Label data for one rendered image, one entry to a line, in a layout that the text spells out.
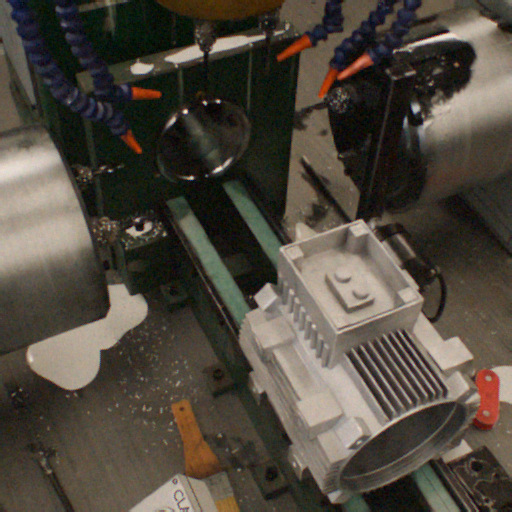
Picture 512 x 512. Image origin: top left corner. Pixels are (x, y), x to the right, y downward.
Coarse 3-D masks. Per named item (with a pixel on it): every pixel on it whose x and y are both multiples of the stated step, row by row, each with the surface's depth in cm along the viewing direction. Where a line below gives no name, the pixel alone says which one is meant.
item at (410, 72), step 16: (384, 80) 88; (400, 80) 87; (384, 96) 90; (400, 96) 89; (384, 112) 91; (400, 112) 91; (384, 128) 92; (400, 128) 93; (384, 144) 94; (368, 160) 97; (384, 160) 96; (368, 176) 99; (384, 176) 99; (368, 192) 100; (384, 192) 101; (368, 208) 102
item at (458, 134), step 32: (384, 32) 108; (416, 32) 107; (448, 32) 107; (480, 32) 107; (384, 64) 105; (416, 64) 103; (448, 64) 104; (480, 64) 105; (352, 96) 113; (416, 96) 102; (448, 96) 103; (480, 96) 105; (352, 128) 117; (416, 128) 103; (448, 128) 103; (480, 128) 105; (352, 160) 120; (416, 160) 105; (448, 160) 105; (480, 160) 108; (416, 192) 108; (448, 192) 112
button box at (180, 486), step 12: (180, 480) 75; (192, 480) 77; (156, 492) 75; (168, 492) 75; (180, 492) 74; (192, 492) 75; (204, 492) 77; (144, 504) 75; (156, 504) 75; (168, 504) 74; (180, 504) 74; (192, 504) 73; (204, 504) 75
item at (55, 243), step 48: (0, 144) 91; (48, 144) 91; (0, 192) 87; (48, 192) 88; (0, 240) 86; (48, 240) 87; (96, 240) 95; (0, 288) 87; (48, 288) 89; (96, 288) 92; (0, 336) 90; (48, 336) 96
